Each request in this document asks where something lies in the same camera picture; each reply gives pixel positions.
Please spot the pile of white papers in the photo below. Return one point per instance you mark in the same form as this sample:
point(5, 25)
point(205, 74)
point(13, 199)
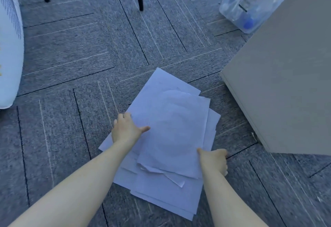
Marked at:
point(165, 195)

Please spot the person's left forearm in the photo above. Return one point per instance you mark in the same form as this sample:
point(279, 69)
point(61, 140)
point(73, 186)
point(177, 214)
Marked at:
point(77, 182)

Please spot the person's left hand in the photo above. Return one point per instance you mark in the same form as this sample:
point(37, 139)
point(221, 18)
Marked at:
point(125, 131)

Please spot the beige cabinet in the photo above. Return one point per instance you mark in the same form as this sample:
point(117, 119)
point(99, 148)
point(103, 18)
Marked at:
point(284, 79)

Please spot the person's right forearm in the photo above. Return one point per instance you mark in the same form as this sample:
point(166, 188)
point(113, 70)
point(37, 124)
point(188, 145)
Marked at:
point(227, 203)

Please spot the blue bottle cap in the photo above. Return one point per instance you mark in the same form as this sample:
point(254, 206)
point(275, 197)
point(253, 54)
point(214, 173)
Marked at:
point(248, 24)

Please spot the person's right thumb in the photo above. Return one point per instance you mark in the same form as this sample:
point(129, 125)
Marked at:
point(201, 153)

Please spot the clear plastic storage bin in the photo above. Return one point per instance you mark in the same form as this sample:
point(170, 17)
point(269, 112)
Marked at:
point(234, 4)

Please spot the person's left thumb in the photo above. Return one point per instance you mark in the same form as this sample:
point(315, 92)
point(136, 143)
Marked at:
point(143, 130)

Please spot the white paper sheet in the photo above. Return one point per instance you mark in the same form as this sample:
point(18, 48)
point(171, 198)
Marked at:
point(175, 131)

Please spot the person's right hand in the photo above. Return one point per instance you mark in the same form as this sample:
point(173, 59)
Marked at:
point(213, 161)

